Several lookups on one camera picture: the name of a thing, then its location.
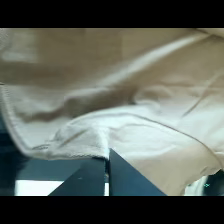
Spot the brown T-shirt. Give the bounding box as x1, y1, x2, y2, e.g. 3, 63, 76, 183
0, 28, 224, 197

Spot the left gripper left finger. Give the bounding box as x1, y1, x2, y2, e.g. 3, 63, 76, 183
48, 158, 107, 197

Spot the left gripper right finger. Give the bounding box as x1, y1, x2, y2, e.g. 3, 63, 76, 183
108, 148, 167, 197

